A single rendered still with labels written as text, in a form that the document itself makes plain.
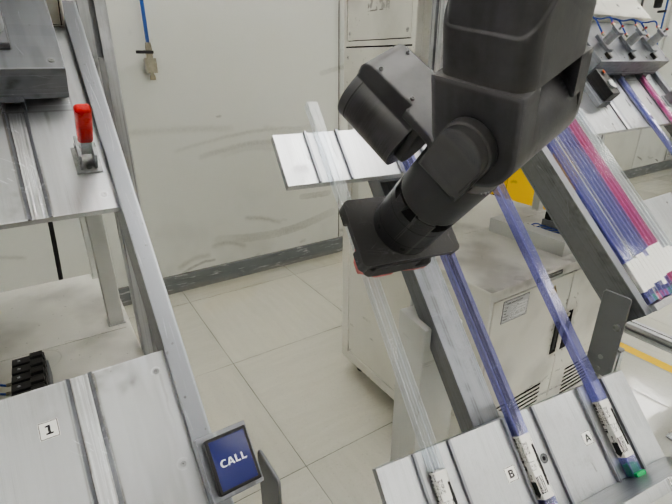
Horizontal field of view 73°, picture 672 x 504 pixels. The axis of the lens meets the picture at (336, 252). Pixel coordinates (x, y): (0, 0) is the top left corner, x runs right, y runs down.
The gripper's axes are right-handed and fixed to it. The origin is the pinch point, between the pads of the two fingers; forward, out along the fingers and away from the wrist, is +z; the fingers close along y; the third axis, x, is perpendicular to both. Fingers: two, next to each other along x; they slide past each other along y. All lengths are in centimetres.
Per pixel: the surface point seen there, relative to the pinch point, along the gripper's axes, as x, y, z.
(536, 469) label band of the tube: 24.4, -10.3, -0.5
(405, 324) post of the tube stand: 5.8, -8.5, 11.0
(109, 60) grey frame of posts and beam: -44, 21, 16
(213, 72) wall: -148, -24, 127
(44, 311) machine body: -25, 43, 71
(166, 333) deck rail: 0.8, 20.7, 8.7
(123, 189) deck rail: -17.4, 22.5, 9.1
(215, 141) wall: -125, -22, 150
